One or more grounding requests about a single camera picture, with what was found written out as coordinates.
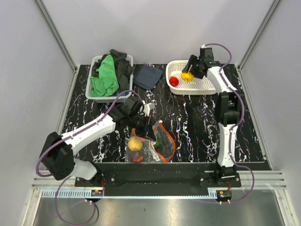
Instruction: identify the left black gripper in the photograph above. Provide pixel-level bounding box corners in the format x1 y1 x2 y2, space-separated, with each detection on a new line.
128 113 157 141

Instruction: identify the clear zip top bag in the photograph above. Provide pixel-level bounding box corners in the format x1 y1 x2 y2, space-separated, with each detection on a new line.
125 120 176 164

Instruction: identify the dark green fake vegetable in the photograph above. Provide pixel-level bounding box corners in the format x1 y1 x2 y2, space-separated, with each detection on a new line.
153 138 161 148

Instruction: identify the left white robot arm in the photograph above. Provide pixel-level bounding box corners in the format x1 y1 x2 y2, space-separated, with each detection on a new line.
38 96 156 186

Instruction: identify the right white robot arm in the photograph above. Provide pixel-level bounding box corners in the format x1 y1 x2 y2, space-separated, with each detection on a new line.
182 43 245 187

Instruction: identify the yellow fake fruit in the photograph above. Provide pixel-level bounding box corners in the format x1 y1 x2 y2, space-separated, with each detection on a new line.
128 136 143 151

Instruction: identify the dark red fake fruit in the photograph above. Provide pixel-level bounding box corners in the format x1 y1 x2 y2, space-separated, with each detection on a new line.
130 152 144 163

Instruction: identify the white perforated basket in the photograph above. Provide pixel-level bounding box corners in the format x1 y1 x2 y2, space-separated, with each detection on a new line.
166 60 230 95

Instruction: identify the folded dark blue cloth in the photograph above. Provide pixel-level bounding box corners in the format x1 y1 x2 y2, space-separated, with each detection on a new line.
133 64 163 90

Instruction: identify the blue checkered cloth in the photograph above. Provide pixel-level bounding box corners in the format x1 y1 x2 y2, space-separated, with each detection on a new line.
112 90 129 97

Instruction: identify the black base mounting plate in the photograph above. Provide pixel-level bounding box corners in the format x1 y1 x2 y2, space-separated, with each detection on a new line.
75 163 241 197

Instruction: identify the black cloth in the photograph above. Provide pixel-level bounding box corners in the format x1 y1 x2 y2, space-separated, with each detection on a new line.
91 49 134 91

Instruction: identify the green cloth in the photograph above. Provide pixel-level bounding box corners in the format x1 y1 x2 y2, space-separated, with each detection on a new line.
90 55 119 97

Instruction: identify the grey plastic bin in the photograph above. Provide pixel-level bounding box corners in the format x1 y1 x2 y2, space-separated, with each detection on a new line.
85 55 134 103

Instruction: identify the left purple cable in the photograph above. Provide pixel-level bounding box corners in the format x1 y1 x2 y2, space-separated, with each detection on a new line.
35 89 144 224

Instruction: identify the purple cable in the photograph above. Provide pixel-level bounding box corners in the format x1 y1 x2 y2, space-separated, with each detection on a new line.
188 42 255 205
35 89 144 224

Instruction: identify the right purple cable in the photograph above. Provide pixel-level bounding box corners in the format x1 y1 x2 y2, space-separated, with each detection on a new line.
188 42 255 205

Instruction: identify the white slotted cable duct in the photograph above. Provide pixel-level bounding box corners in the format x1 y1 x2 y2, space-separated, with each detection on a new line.
41 189 219 200

